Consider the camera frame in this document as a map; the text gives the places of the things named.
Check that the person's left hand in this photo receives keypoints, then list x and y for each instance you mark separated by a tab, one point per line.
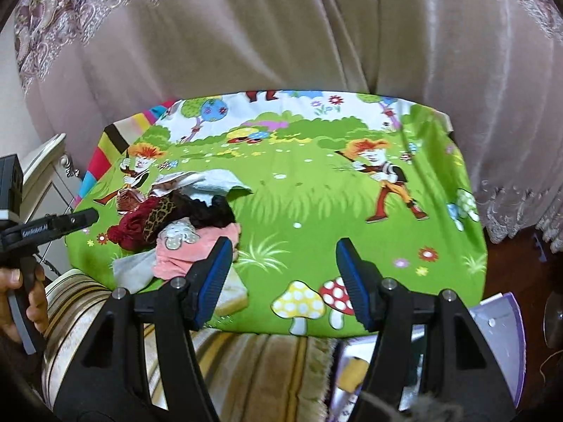
9	279

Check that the beige plain curtain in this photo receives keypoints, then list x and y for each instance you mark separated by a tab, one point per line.
272	22

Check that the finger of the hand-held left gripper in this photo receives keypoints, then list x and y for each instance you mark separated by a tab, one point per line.
79	220

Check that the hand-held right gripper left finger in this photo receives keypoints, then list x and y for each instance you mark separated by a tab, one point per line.
215	281

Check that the brown patterned cloth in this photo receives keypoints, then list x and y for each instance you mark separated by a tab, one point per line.
129	200

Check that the white cloth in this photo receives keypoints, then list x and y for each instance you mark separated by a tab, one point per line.
211	182

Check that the pink towel with bunny patch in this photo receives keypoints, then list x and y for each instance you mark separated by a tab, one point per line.
184	263

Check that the yellow sponge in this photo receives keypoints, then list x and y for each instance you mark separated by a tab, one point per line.
354	373

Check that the dark red cloth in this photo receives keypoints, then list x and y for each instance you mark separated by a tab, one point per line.
132	233

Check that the cream foam pad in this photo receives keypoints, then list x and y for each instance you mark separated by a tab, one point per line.
233	299

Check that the green cartoon printed cloth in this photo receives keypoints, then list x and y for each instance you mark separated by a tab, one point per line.
308	193

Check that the black cloth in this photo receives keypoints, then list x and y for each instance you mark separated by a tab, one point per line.
206	213

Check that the grey-white cloth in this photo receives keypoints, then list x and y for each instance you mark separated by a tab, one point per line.
132	272

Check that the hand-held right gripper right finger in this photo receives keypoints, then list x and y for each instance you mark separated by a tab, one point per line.
352	281

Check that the leopard print cloth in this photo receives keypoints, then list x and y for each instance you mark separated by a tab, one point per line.
158	220

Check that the pink lace-trimmed curtain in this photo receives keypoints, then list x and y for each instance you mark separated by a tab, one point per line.
462	74
110	52

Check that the purple box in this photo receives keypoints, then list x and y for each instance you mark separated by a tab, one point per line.
497	329

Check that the white ornate nightstand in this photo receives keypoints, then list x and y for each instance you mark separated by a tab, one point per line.
44	158

